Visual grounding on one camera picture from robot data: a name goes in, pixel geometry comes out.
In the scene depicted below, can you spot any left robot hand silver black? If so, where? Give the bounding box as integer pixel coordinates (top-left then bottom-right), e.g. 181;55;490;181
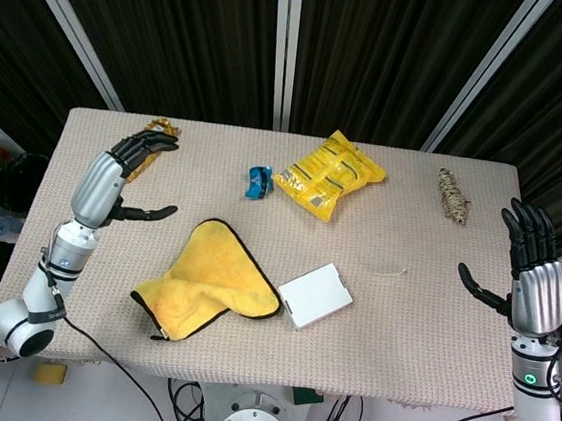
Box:
67;122;187;239

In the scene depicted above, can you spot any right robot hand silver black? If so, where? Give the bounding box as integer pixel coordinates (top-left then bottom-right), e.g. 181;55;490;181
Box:
451;192;562;340

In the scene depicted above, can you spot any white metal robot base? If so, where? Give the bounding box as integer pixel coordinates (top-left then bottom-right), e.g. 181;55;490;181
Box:
212;381;312;421

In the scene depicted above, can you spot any white cardboard box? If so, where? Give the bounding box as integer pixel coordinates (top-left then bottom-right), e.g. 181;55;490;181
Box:
273;257;359;336

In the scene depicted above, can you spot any gold biscuit package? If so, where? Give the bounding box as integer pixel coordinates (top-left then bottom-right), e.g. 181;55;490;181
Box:
125;114;183;189

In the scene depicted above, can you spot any black trash bin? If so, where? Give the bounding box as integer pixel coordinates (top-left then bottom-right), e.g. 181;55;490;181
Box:
0;149;52;220

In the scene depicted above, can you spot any clear plastic water bottle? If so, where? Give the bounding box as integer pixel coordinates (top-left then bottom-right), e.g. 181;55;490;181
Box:
0;207;27;238

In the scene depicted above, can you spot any beige waffle tablecloth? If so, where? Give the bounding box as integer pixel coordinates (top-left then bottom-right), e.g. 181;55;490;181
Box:
0;100;542;415

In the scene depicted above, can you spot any yellow microfiber cloth black trim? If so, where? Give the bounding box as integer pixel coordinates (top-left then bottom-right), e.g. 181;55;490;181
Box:
125;210;291;355

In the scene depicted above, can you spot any blue crumpled snack wrapper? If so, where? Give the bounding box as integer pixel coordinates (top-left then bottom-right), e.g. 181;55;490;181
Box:
243;164;276;203

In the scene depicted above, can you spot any yellow sponge block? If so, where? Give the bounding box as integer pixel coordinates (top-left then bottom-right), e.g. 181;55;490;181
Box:
35;360;70;388

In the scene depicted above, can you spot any yellow snack bag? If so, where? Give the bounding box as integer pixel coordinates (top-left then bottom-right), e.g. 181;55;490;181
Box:
268;123;390;230

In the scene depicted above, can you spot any green flat item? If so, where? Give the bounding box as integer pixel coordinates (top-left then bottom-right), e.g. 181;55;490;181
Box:
290;387;326;409

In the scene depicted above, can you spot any twine rope bundle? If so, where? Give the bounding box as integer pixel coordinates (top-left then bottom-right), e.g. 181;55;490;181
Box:
433;166;476;226

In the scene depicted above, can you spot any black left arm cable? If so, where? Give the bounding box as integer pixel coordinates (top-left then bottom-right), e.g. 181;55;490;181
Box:
21;245;192;421

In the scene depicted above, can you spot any white partition post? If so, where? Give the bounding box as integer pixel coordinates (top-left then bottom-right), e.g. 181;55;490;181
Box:
262;0;305;133
420;0;555;165
0;0;136;113

